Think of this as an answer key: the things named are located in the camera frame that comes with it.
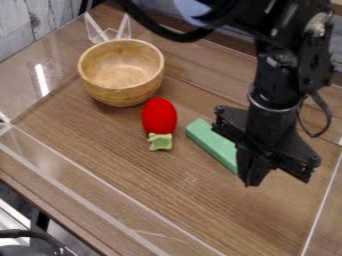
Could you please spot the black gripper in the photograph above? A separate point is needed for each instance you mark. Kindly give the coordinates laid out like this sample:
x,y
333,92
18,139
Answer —
x,y
268,142

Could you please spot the red plush fruit green stem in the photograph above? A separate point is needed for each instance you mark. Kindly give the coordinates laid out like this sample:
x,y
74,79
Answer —
x,y
159,120

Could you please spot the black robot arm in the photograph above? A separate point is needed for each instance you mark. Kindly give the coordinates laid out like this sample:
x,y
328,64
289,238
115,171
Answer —
x,y
292,30

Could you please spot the green rectangular block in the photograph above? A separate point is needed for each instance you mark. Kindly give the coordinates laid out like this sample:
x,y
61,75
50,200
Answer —
x,y
220,147

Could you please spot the wooden bowl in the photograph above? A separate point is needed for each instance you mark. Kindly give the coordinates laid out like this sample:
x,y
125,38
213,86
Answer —
x,y
122,71

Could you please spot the clear acrylic tray enclosure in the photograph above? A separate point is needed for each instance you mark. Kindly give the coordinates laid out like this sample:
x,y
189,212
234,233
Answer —
x,y
75,156

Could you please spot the black table leg bracket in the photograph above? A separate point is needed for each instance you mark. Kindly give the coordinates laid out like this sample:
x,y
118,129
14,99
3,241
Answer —
x,y
57,236

